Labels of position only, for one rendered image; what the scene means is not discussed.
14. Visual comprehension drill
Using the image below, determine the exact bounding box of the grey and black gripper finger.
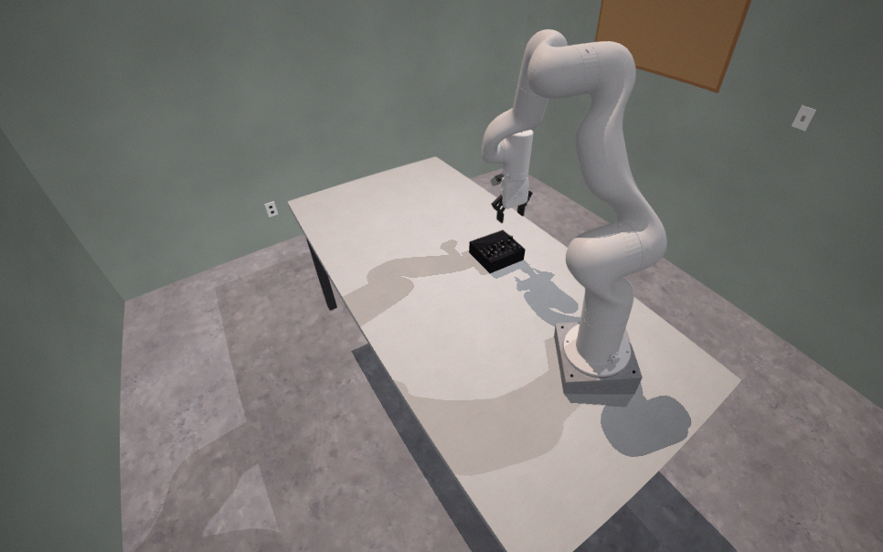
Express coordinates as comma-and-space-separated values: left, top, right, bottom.
517, 190, 532, 217
491, 195, 505, 223

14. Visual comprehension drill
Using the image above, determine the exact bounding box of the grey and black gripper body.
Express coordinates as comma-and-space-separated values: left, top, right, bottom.
498, 176, 528, 209

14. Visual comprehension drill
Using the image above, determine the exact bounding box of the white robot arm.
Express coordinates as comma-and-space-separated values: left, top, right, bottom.
482, 29, 667, 377

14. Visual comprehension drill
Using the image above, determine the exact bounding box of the black lighting desk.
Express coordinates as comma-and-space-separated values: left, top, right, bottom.
469, 230, 526, 273

